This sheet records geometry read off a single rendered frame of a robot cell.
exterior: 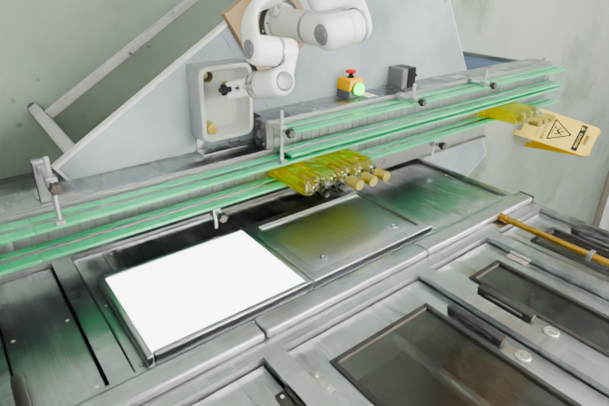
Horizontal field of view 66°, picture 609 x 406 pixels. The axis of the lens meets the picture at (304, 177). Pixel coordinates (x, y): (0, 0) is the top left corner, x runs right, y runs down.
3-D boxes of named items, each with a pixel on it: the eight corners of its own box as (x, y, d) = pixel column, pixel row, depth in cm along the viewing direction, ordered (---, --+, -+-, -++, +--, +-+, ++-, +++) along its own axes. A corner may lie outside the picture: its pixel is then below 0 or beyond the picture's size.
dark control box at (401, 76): (386, 85, 195) (401, 89, 189) (387, 65, 192) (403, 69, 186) (400, 82, 200) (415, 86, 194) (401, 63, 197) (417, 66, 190)
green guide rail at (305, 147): (276, 150, 154) (291, 158, 148) (276, 147, 154) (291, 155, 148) (547, 81, 252) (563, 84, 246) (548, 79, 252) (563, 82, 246)
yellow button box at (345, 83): (335, 94, 180) (349, 99, 174) (336, 75, 177) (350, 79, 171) (349, 91, 184) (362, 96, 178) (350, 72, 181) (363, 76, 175)
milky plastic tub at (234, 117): (191, 136, 148) (204, 143, 142) (185, 63, 139) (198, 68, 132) (240, 126, 158) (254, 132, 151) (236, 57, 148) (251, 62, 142)
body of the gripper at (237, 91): (246, 101, 126) (226, 103, 135) (276, 96, 131) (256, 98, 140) (240, 72, 124) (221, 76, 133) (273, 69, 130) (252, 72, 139)
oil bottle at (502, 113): (478, 115, 222) (535, 130, 201) (479, 103, 219) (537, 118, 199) (484, 112, 225) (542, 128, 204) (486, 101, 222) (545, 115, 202)
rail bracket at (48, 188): (34, 199, 123) (54, 236, 107) (19, 138, 116) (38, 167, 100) (54, 194, 125) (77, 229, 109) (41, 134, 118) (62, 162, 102)
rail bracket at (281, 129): (265, 156, 152) (288, 169, 143) (264, 105, 145) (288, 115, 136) (273, 154, 154) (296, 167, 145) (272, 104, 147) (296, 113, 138)
